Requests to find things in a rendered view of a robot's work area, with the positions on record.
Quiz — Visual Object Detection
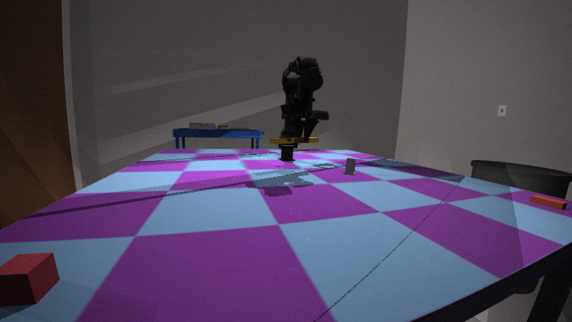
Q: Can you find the reddish-brown rectangular bar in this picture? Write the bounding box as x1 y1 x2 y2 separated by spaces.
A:
530 195 567 210

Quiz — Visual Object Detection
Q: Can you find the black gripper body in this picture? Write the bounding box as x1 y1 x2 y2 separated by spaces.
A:
282 93 328 121

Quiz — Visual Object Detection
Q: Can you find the yellow bar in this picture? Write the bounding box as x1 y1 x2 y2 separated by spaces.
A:
269 137 319 144

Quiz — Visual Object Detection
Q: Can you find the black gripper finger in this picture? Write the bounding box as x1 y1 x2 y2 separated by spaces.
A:
301 120 320 141
288 120 304 137

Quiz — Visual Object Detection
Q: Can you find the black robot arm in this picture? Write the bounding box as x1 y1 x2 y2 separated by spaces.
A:
278 56 323 161

